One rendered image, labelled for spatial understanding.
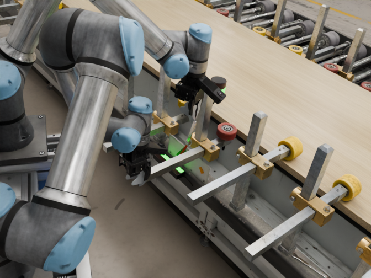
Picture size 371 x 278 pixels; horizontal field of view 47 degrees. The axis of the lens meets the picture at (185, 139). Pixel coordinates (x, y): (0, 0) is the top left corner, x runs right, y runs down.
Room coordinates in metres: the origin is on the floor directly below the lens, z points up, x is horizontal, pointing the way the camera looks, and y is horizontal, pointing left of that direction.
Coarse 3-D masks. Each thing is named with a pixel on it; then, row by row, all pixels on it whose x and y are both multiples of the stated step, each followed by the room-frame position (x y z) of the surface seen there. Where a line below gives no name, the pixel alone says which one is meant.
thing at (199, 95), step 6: (204, 72) 1.28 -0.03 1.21; (186, 78) 1.29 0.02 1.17; (192, 78) 1.28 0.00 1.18; (180, 84) 1.30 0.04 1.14; (186, 84) 1.29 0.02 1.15; (192, 84) 1.28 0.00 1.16; (180, 90) 1.28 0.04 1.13; (186, 90) 1.27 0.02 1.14; (192, 90) 1.27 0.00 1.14; (198, 90) 1.27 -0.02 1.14; (174, 96) 1.28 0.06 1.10; (180, 96) 1.28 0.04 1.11; (186, 96) 1.27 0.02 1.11; (192, 96) 1.26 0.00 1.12; (198, 96) 1.27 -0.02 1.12
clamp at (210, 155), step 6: (192, 138) 1.36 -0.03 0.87; (192, 144) 1.36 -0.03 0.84; (198, 144) 1.33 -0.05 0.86; (204, 144) 1.33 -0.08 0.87; (210, 144) 1.33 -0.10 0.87; (204, 150) 1.31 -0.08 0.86; (210, 150) 1.30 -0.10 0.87; (216, 150) 1.30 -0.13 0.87; (204, 156) 1.30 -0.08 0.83; (210, 156) 1.28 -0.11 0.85; (216, 156) 1.31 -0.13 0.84
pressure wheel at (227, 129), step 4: (220, 124) 1.43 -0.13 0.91; (224, 124) 1.43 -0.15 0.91; (228, 124) 1.43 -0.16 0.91; (220, 128) 1.40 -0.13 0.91; (224, 128) 1.41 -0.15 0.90; (228, 128) 1.40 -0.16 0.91; (232, 128) 1.41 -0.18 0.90; (236, 128) 1.42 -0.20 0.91; (216, 132) 1.40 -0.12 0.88; (220, 132) 1.38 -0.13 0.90; (224, 132) 1.37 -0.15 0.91; (228, 132) 1.38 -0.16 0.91; (232, 132) 1.38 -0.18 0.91; (236, 132) 1.40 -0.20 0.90; (220, 136) 1.37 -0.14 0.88; (224, 136) 1.37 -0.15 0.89; (228, 136) 1.37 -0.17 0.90; (232, 136) 1.37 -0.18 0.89; (228, 140) 1.37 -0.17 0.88; (224, 148) 1.40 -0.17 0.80
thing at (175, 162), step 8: (216, 144) 1.35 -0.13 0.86; (224, 144) 1.38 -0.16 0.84; (184, 152) 1.27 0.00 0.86; (192, 152) 1.28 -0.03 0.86; (200, 152) 1.29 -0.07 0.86; (168, 160) 1.21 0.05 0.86; (176, 160) 1.22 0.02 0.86; (184, 160) 1.24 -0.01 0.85; (192, 160) 1.26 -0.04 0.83; (152, 168) 1.16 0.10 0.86; (160, 168) 1.16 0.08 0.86; (168, 168) 1.18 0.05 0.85; (152, 176) 1.13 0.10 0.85
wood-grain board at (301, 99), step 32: (64, 0) 2.54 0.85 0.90; (160, 0) 2.76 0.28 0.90; (192, 0) 2.84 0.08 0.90; (224, 32) 2.38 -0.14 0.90; (224, 64) 1.97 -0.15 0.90; (256, 64) 2.02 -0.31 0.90; (288, 64) 2.07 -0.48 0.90; (256, 96) 1.70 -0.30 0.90; (288, 96) 1.74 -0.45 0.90; (320, 96) 1.78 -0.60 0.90; (352, 96) 1.82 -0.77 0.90; (288, 128) 1.47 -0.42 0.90; (320, 128) 1.51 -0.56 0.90; (352, 128) 1.54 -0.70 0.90; (352, 160) 1.31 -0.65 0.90; (320, 192) 1.12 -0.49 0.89
